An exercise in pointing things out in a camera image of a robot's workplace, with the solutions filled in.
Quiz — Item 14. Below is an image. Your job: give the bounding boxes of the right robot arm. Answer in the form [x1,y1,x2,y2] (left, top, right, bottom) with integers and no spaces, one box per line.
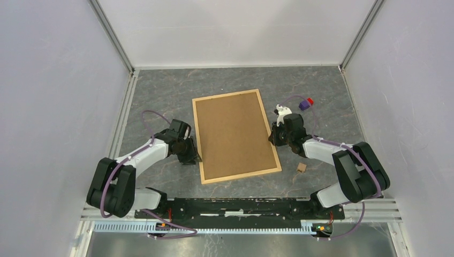
[268,114,390,218]

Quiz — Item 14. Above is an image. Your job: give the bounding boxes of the purple cable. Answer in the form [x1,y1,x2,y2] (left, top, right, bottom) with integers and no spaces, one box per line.
[100,110,198,240]
[278,94,383,241]

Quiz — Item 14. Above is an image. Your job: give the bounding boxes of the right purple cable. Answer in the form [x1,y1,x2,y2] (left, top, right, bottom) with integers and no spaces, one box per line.
[278,94,383,241]

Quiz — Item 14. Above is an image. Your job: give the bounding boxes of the small brown cube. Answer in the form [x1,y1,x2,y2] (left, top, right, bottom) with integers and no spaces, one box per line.
[297,163,307,173]

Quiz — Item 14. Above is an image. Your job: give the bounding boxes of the wooden picture frame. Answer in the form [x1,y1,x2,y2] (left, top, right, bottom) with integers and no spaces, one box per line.
[192,88,283,185]

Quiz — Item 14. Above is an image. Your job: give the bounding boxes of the brown backing board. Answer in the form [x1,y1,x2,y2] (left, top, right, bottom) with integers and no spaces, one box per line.
[195,92,278,181]

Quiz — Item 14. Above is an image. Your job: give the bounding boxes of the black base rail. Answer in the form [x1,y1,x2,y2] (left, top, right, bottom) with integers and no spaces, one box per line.
[132,198,345,231]

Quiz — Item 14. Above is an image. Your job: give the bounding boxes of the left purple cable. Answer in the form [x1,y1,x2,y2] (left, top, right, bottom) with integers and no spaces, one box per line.
[100,110,198,240]

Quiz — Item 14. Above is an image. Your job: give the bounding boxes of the purple and red block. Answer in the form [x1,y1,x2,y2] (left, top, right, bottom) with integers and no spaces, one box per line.
[299,97,314,111]

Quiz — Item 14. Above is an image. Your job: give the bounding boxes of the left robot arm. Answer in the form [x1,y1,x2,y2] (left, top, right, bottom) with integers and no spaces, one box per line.
[86,119,202,218]

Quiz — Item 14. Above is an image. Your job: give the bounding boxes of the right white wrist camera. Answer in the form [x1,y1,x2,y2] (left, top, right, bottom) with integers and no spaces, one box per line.
[274,104,292,126]

